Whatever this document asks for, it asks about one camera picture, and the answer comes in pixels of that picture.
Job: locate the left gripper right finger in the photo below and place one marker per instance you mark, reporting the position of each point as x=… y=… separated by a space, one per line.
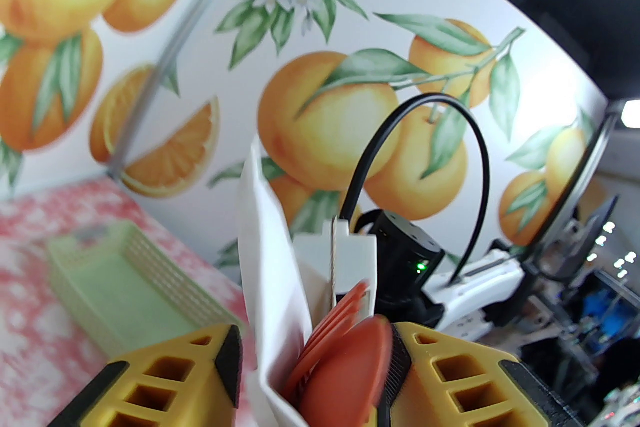
x=460 y=390

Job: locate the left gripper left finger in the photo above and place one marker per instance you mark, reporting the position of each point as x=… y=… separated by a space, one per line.
x=160 y=380

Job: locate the orange plastic fork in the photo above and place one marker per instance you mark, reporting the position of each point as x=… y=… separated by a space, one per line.
x=335 y=315

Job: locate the orange plastic spoon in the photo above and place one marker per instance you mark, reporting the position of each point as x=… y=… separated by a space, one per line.
x=350 y=365

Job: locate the white paper napkin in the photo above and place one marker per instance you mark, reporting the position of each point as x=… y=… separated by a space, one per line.
x=270 y=265

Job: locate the green plastic basket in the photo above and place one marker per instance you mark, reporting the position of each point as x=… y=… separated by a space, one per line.
x=125 y=285

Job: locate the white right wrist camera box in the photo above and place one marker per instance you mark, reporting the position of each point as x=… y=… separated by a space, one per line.
x=355 y=255

